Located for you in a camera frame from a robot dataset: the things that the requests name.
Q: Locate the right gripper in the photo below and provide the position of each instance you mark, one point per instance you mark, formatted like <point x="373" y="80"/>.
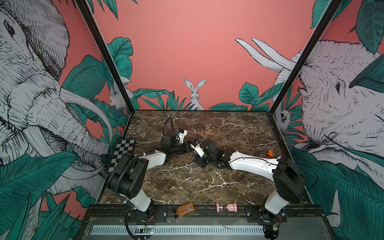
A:
<point x="199" y="160"/>

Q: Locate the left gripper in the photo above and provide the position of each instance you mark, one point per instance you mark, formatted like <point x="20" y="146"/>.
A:
<point x="188" y="144"/>

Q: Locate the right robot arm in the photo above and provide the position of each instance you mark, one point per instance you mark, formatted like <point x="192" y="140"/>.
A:
<point x="289" y="180"/>

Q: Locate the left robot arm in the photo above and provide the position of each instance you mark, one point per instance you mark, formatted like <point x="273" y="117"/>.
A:
<point x="127" y="170"/>

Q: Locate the pink hourglass timer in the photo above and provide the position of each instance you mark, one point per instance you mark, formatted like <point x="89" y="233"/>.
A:
<point x="229" y="207"/>

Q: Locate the orange box device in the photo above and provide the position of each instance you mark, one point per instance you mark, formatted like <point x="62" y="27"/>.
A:
<point x="184" y="210"/>

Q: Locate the checkerboard calibration board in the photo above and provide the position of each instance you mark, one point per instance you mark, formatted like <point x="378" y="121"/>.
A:
<point x="122" y="146"/>

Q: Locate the small orange toy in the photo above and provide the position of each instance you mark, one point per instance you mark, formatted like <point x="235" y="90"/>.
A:
<point x="271" y="154"/>

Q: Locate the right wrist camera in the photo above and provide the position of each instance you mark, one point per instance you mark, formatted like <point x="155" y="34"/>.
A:
<point x="196" y="146"/>

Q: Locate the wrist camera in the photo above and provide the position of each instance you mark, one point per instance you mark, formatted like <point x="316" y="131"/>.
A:
<point x="181" y="134"/>
<point x="196" y="146"/>

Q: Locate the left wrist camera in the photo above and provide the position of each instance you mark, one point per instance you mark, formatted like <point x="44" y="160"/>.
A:
<point x="181" y="134"/>

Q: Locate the white perforated rail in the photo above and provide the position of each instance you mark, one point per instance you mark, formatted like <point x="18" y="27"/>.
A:
<point x="177" y="230"/>

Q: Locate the black base frame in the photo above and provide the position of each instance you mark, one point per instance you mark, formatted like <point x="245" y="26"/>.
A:
<point x="167" y="213"/>

